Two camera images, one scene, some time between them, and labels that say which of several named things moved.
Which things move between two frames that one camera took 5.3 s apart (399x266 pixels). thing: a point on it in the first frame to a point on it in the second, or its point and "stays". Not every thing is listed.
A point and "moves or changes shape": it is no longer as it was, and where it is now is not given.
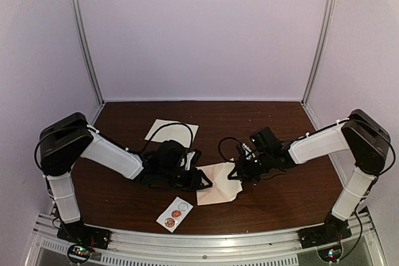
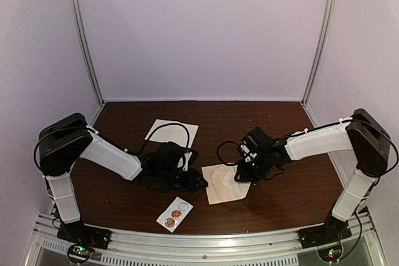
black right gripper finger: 230,177 to 242,177
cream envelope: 223,189 moves or changes shape
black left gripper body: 168,176 stays
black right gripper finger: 230,175 to 239,172
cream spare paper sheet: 176,132 stays
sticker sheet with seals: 174,214 stays
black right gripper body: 254,169 stays
